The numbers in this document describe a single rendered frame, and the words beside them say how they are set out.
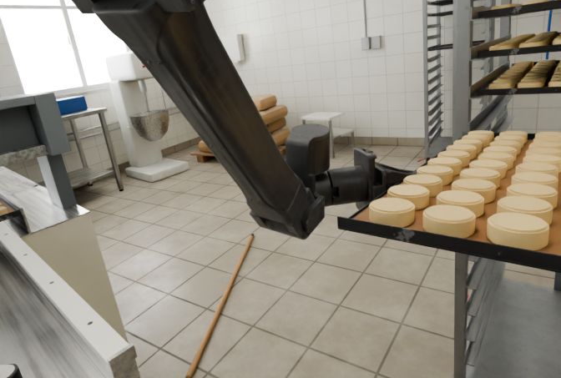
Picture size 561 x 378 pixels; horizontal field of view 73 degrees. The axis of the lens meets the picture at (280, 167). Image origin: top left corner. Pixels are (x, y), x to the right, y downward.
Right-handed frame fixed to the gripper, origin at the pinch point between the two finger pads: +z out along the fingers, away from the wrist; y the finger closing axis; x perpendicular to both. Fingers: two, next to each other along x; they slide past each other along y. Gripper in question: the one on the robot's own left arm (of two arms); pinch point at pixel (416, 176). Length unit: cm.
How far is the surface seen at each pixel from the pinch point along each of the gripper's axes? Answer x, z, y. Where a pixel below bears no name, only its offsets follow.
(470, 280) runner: -36, 36, 46
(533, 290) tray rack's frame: -67, 86, 78
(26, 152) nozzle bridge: -51, -81, -3
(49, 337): 0, -59, 18
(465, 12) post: -32, 28, -27
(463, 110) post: -32.8, 29.3, -4.4
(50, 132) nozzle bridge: -52, -75, -7
